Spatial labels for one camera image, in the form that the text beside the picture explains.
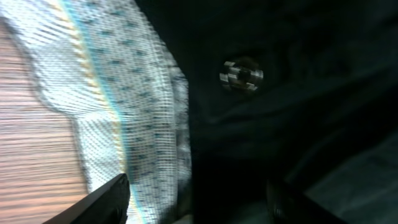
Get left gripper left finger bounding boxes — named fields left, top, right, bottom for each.
left=43, top=174, right=130, bottom=224

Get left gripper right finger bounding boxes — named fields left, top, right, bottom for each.
left=266, top=179, right=347, bottom=224

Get black shorts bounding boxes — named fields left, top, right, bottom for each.
left=0, top=0, right=398, bottom=224

